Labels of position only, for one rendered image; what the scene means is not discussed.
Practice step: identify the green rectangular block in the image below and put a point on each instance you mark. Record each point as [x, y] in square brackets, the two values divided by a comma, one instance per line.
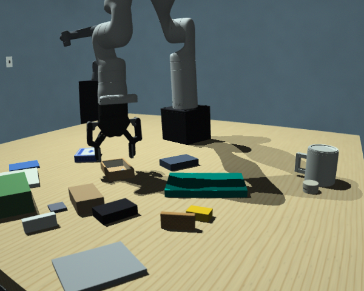
[15, 195]

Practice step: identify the blue flat rectangle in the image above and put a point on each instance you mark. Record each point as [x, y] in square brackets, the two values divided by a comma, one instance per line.
[24, 165]

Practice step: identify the yellow rectangular block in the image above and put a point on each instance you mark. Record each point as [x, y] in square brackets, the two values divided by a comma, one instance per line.
[203, 214]

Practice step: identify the teal flat rectangular block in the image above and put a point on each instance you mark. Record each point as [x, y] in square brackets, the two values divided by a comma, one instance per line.
[206, 185]

